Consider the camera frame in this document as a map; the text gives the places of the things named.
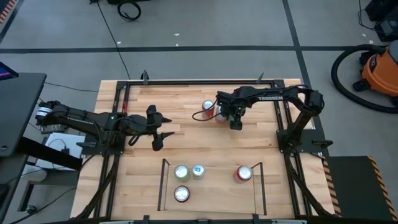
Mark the silver can with blue tab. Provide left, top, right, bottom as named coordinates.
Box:
left=192, top=164, right=205, bottom=180

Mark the black platform with hazard stripes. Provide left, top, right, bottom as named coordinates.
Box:
left=322, top=155, right=398, bottom=222

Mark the light green beverage can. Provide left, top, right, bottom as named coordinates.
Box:
left=174, top=164, right=190, bottom=183

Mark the black aluminium table frame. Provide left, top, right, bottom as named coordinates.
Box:
left=70, top=77, right=343, bottom=224

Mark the hazard striped floor mat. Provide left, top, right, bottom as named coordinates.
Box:
left=0, top=0, right=17, bottom=24

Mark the white flat box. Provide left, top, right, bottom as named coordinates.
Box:
left=34, top=132, right=86, bottom=170

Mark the lit computer screen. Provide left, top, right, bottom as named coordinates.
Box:
left=0, top=61, right=19, bottom=81

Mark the black coiled cable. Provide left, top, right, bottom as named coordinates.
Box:
left=116, top=1, right=142, bottom=22

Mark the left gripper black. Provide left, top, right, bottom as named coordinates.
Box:
left=119, top=105, right=175, bottom=152

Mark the black equipment case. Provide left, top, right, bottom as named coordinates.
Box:
left=365, top=0, right=398, bottom=43

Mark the long black floor cable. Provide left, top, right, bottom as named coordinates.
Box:
left=95, top=0, right=131, bottom=80

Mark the red beverage can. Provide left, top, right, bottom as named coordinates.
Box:
left=201, top=99, right=215, bottom=119
left=173, top=185, right=191, bottom=203
left=233, top=165, right=253, bottom=184

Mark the orange shop vacuum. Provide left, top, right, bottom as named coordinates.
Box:
left=353, top=40, right=398, bottom=99
left=330, top=44, right=398, bottom=114

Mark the black desk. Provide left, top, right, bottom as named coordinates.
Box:
left=0, top=72, right=47, bottom=158

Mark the black power strip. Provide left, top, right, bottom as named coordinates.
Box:
left=40, top=123, right=67, bottom=135

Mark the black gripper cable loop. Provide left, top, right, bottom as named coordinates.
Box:
left=192, top=104, right=218, bottom=123

